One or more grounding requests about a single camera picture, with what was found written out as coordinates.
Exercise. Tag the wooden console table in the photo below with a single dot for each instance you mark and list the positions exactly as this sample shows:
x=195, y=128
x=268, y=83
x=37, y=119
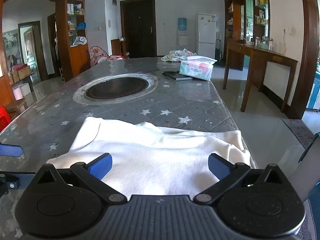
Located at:
x=258, y=60

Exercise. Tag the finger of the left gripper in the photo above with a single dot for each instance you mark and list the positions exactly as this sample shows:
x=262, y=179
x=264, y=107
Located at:
x=16, y=180
x=10, y=150

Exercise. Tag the small wooden stool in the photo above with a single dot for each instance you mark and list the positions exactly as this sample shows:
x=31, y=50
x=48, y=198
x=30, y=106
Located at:
x=16, y=108

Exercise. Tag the crumpled patterned cloth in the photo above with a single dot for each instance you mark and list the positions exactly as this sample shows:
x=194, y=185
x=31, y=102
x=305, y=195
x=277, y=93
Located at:
x=178, y=55

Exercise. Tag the wooden shelf cabinet left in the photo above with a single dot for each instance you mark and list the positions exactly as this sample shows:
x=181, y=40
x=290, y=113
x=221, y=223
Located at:
x=68, y=38

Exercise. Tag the red plastic stool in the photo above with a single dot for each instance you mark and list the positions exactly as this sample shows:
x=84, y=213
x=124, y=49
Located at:
x=5, y=119

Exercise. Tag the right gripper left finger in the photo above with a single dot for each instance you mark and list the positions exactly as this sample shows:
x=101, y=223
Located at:
x=90, y=176

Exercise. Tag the white refrigerator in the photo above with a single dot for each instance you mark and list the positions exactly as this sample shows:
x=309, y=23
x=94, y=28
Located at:
x=206, y=40

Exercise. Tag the polka dot play tent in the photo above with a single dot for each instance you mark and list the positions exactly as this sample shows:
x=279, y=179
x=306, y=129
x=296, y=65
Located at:
x=98, y=55

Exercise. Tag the dark wooden entrance door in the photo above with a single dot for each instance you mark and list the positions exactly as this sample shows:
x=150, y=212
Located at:
x=138, y=27

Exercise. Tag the water dispenser with blue bottle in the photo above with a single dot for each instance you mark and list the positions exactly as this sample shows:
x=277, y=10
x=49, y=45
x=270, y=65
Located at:
x=182, y=35

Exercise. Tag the white knit garment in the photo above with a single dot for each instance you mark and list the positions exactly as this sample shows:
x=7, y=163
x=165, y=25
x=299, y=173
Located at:
x=151, y=160

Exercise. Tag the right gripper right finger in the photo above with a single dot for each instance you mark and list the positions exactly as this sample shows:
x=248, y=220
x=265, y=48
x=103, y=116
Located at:
x=229, y=175

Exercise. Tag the tissue box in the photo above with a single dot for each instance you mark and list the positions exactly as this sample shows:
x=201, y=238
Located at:
x=199, y=67

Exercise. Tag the round inset hotpot burner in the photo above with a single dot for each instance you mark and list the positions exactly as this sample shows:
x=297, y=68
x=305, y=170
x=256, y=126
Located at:
x=115, y=89

